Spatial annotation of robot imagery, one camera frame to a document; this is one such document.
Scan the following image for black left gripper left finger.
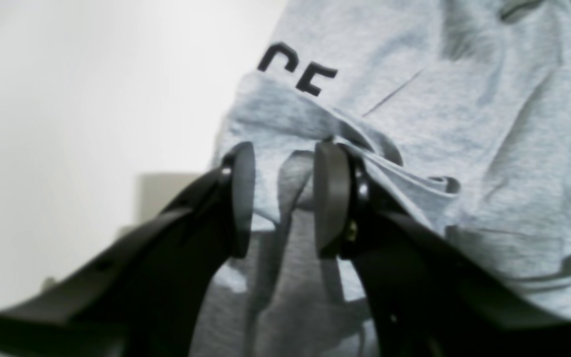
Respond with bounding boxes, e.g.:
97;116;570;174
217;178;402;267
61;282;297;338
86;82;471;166
0;142;255;357

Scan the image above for grey T-shirt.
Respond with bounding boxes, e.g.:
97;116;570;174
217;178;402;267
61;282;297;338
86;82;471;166
189;0;571;357

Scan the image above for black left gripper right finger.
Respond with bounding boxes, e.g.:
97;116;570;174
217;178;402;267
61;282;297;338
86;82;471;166
313;142;571;357

